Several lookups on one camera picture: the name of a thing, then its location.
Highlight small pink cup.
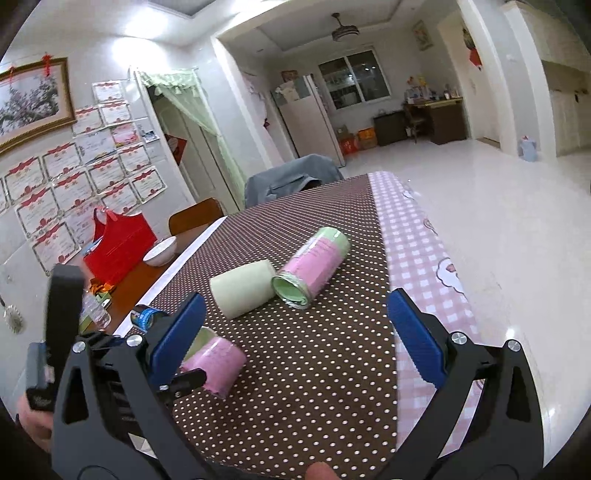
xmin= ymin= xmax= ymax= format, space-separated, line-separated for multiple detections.
xmin=178 ymin=325 xmax=247 ymax=399

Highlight pink checked tablecloth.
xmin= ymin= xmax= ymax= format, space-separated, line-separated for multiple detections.
xmin=367 ymin=171 xmax=484 ymax=445

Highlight ceiling fan lamp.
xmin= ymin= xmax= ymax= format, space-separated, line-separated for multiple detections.
xmin=330 ymin=13 xmax=360 ymax=42

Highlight pale green cup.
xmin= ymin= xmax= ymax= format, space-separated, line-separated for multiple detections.
xmin=209 ymin=259 xmax=277 ymax=320

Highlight silver refrigerator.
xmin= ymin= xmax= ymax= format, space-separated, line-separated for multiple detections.
xmin=270 ymin=72 xmax=346 ymax=168

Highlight dark wooden desk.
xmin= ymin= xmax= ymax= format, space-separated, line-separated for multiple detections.
xmin=403 ymin=96 xmax=468 ymax=144

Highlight gold framed painting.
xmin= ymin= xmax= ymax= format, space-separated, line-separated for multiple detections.
xmin=0 ymin=57 xmax=77 ymax=156

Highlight black cabinet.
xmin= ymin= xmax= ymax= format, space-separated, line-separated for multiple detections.
xmin=373 ymin=112 xmax=410 ymax=147

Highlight round wall ornament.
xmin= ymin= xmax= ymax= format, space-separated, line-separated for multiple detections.
xmin=4 ymin=304 xmax=25 ymax=334

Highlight white wall cabinets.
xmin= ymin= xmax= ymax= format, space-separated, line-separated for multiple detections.
xmin=502 ymin=0 xmax=591 ymax=158

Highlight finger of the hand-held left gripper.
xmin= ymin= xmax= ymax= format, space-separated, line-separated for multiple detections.
xmin=159 ymin=368 xmax=208 ymax=398

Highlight tall pink and green cup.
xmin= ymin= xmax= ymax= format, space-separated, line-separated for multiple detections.
xmin=271 ymin=226 xmax=351 ymax=309

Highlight wooden chair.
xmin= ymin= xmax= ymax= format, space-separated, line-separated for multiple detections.
xmin=167 ymin=198 xmax=226 ymax=236

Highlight red cardboard box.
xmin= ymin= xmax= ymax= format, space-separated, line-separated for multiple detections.
xmin=337 ymin=131 xmax=360 ymax=156

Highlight red gift bag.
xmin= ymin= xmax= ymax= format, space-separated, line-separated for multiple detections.
xmin=83 ymin=207 xmax=159 ymax=287

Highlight brown polka dot tablecloth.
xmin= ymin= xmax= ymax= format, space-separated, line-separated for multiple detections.
xmin=113 ymin=172 xmax=400 ymax=468

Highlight blue water jug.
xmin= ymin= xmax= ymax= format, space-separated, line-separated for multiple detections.
xmin=517 ymin=135 xmax=540 ymax=161

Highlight red door poster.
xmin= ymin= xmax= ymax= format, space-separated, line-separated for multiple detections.
xmin=164 ymin=133 xmax=189 ymax=166

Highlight wall poster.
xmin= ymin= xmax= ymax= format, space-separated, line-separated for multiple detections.
xmin=412 ymin=19 xmax=433 ymax=51

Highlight blue labelled can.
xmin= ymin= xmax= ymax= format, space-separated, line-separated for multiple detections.
xmin=130 ymin=305 xmax=170 ymax=332

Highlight clear plastic bottle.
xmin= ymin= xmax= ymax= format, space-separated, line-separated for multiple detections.
xmin=78 ymin=288 xmax=113 ymax=333

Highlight white bowl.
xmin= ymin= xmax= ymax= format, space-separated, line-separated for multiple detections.
xmin=142 ymin=235 xmax=179 ymax=267

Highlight green door curtain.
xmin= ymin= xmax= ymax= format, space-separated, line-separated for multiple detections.
xmin=137 ymin=68 xmax=246 ymax=211

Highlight grey jacket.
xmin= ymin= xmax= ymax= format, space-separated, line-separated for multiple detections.
xmin=244 ymin=154 xmax=345 ymax=209

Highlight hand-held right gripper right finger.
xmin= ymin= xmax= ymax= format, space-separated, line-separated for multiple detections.
xmin=387 ymin=287 xmax=546 ymax=476

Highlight red wall decoration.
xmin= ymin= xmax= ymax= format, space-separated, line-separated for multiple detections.
xmin=462 ymin=27 xmax=486 ymax=71

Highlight group of wall certificates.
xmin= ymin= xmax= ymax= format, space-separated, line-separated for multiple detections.
xmin=0 ymin=79 xmax=167 ymax=278

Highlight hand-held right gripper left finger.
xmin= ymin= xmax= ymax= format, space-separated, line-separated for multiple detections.
xmin=52 ymin=292 xmax=208 ymax=476

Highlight window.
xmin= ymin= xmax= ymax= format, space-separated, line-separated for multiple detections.
xmin=318 ymin=49 xmax=393 ymax=111

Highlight person's left hand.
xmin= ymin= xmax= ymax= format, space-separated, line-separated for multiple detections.
xmin=15 ymin=394 xmax=53 ymax=454

